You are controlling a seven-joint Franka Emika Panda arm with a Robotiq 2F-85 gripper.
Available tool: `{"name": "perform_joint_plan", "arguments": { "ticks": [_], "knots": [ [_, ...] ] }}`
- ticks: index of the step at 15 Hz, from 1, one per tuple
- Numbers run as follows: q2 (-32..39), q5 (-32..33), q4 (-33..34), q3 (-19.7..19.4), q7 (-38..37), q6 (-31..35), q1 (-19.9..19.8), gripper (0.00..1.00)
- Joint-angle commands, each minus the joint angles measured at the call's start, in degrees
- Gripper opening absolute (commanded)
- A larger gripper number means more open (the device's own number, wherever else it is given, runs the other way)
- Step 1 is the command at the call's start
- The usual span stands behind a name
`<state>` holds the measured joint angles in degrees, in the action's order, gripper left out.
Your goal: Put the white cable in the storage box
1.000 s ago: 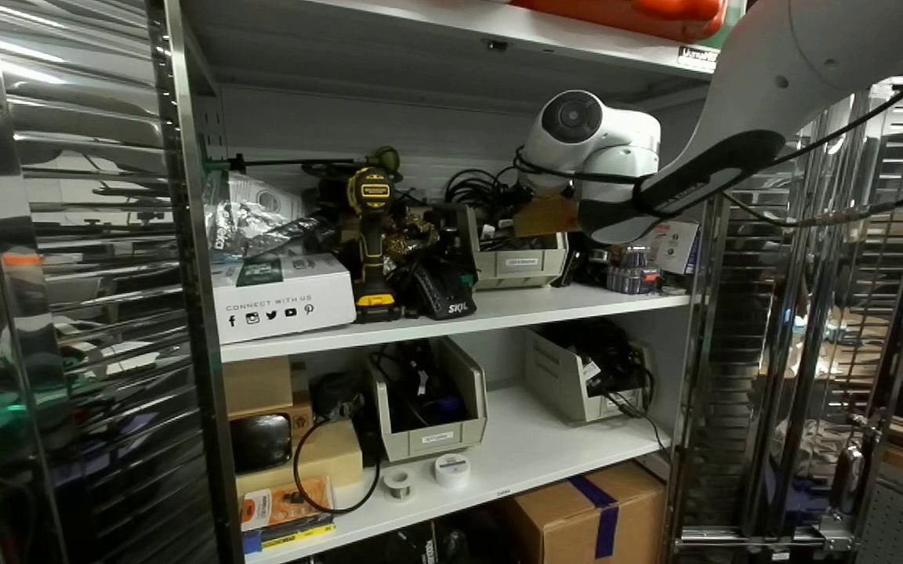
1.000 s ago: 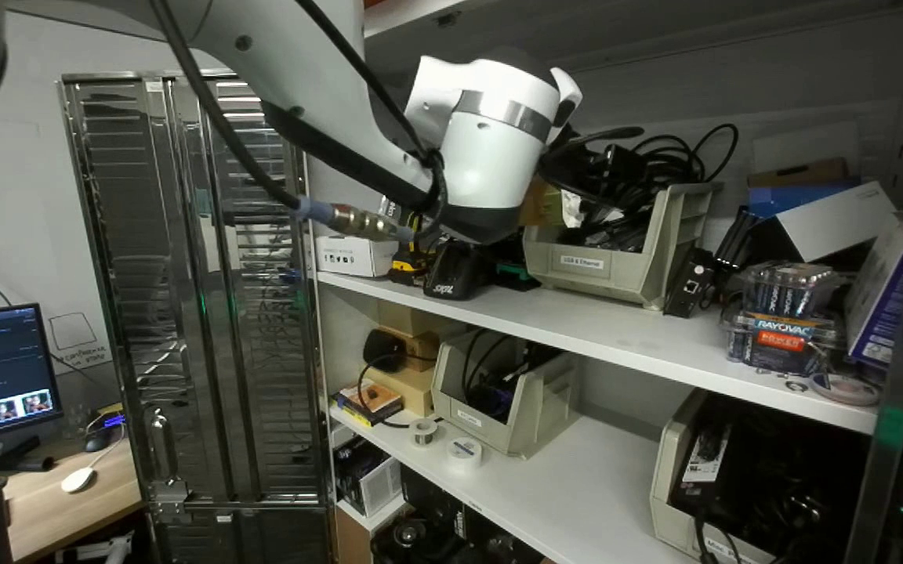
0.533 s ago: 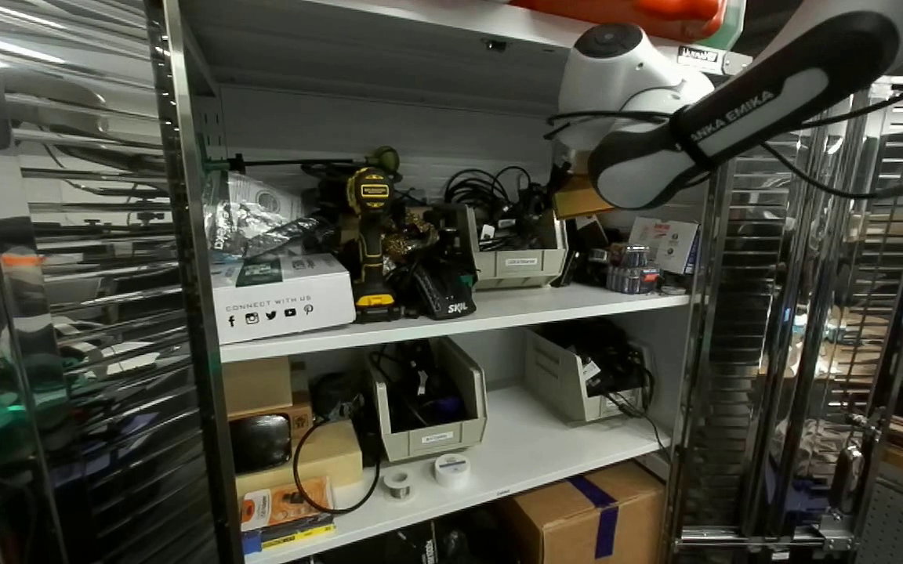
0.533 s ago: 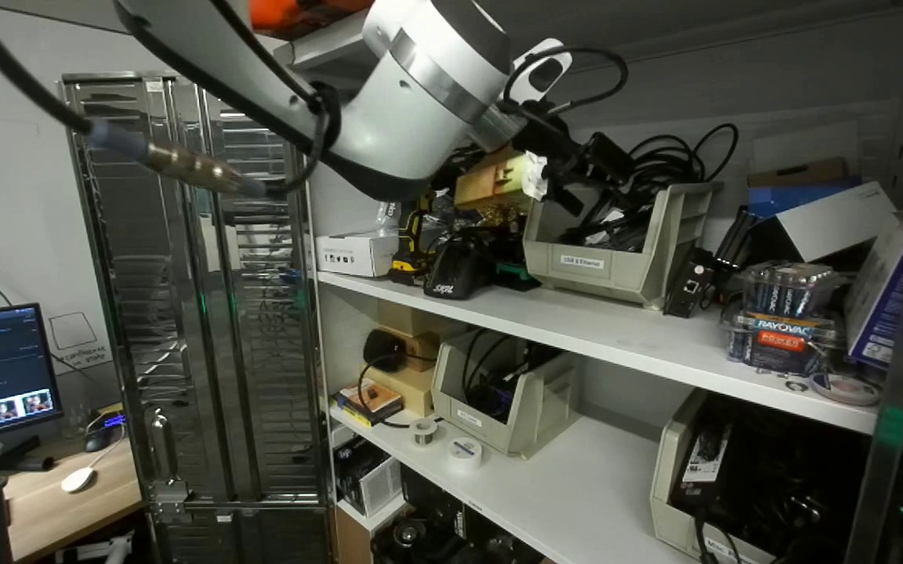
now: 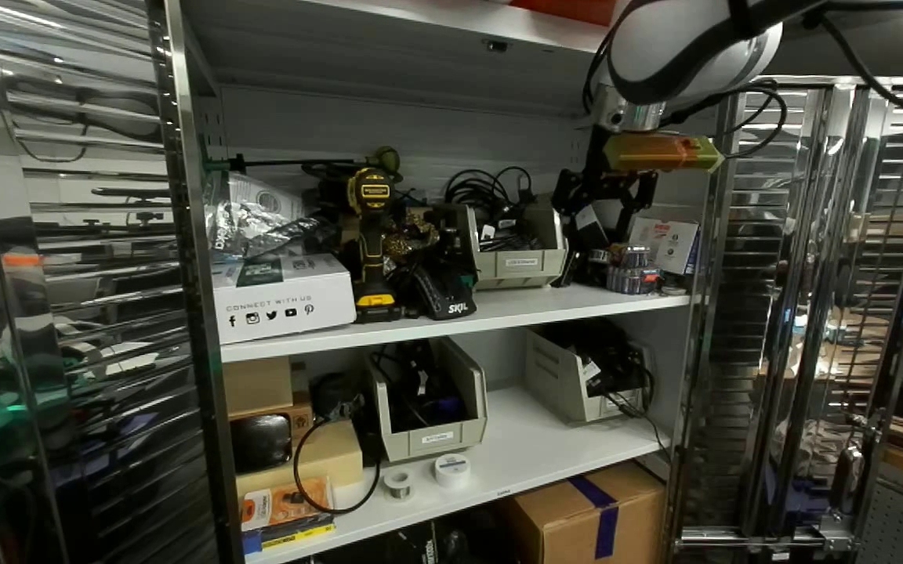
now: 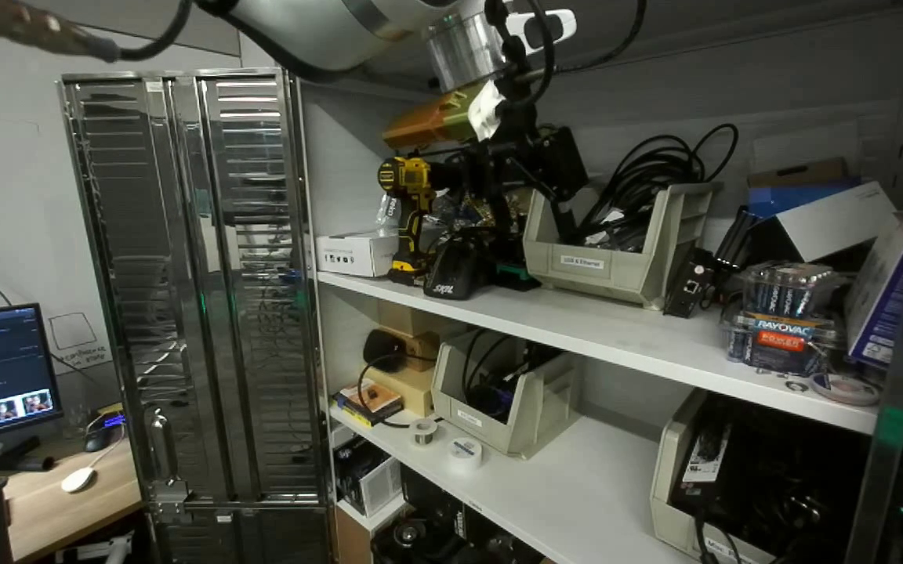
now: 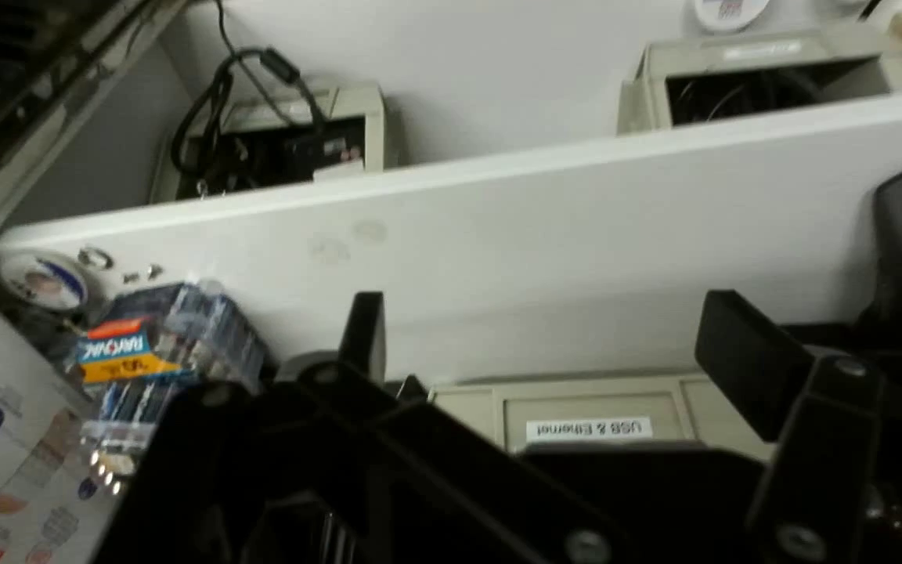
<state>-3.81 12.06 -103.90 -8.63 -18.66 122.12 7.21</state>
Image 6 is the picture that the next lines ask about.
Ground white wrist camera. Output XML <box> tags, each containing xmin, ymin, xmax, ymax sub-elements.
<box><xmin>500</xmin><ymin>7</ymin><xmax>582</xmax><ymax>49</ymax></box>

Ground black machine with round dial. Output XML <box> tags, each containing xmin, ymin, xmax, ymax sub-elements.
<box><xmin>366</xmin><ymin>491</ymin><xmax>547</xmax><ymax>564</ymax></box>

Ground small white box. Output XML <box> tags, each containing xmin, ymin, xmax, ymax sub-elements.
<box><xmin>315</xmin><ymin>228</ymin><xmax>405</xmax><ymax>281</ymax></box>

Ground black equipment in large bin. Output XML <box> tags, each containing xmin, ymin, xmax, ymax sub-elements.
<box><xmin>692</xmin><ymin>397</ymin><xmax>873</xmax><ymax>561</ymax></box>

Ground blue and white carton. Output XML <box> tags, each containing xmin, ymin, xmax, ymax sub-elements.
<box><xmin>740</xmin><ymin>178</ymin><xmax>903</xmax><ymax>267</ymax></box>

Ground large beige storage bin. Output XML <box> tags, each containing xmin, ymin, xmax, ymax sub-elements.
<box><xmin>645</xmin><ymin>388</ymin><xmax>873</xmax><ymax>564</ymax></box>

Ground black power adapter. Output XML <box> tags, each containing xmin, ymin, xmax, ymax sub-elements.
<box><xmin>660</xmin><ymin>249</ymin><xmax>725</xmax><ymax>319</ymax></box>

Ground orange and black flat device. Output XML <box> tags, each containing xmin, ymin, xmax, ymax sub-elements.
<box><xmin>329</xmin><ymin>383</ymin><xmax>409</xmax><ymax>429</ymax></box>

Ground beige storage bin with label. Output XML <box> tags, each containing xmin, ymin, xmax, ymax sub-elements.
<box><xmin>429</xmin><ymin>329</ymin><xmax>585</xmax><ymax>461</ymax></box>

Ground black cables in labelled bin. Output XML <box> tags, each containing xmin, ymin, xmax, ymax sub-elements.
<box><xmin>458</xmin><ymin>329</ymin><xmax>566</xmax><ymax>423</ymax></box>

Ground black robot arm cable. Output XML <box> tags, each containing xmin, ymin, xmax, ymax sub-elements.
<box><xmin>102</xmin><ymin>0</ymin><xmax>652</xmax><ymax>106</ymax></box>

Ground metal wire rack cart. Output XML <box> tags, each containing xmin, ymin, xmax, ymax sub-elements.
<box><xmin>56</xmin><ymin>69</ymin><xmax>335</xmax><ymax>564</ymax></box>

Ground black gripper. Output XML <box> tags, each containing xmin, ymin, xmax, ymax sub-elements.
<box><xmin>467</xmin><ymin>123</ymin><xmax>608</xmax><ymax>246</ymax></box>

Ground black round device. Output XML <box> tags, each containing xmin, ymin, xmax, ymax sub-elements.
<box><xmin>359</xmin><ymin>327</ymin><xmax>414</xmax><ymax>375</ymax></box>

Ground yellow cordless drill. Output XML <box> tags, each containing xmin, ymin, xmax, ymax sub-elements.
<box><xmin>372</xmin><ymin>155</ymin><xmax>467</xmax><ymax>289</ymax></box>

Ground wooden desk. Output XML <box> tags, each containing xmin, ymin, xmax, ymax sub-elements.
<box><xmin>0</xmin><ymin>435</ymin><xmax>148</xmax><ymax>564</ymax></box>

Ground clear plastic bin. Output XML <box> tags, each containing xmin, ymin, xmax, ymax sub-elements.
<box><xmin>725</xmin><ymin>259</ymin><xmax>851</xmax><ymax>378</ymax></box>

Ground blue printed box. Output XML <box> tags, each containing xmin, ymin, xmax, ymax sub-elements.
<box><xmin>843</xmin><ymin>219</ymin><xmax>903</xmax><ymax>375</ymax></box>

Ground white computer mouse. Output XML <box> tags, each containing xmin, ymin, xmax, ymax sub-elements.
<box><xmin>56</xmin><ymin>465</ymin><xmax>100</xmax><ymax>499</ymax></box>

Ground green and black tool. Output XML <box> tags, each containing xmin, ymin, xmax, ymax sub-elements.
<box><xmin>488</xmin><ymin>255</ymin><xmax>543</xmax><ymax>295</ymax></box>

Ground brown cardboard box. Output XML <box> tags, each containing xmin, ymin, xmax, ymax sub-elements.
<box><xmin>747</xmin><ymin>155</ymin><xmax>851</xmax><ymax>195</ymax></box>

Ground small clear jar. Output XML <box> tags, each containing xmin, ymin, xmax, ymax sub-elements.
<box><xmin>409</xmin><ymin>414</ymin><xmax>445</xmax><ymax>448</ymax></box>

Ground black battery charger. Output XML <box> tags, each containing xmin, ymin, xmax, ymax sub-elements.
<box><xmin>420</xmin><ymin>228</ymin><xmax>500</xmax><ymax>304</ymax></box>

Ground white metal shelving unit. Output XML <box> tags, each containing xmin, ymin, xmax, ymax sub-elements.
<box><xmin>278</xmin><ymin>0</ymin><xmax>903</xmax><ymax>564</ymax></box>

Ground black cable bundle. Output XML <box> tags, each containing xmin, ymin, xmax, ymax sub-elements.
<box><xmin>558</xmin><ymin>123</ymin><xmax>743</xmax><ymax>256</ymax></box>

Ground flat tape roll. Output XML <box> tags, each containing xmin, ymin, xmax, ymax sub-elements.
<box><xmin>807</xmin><ymin>367</ymin><xmax>885</xmax><ymax>412</ymax></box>

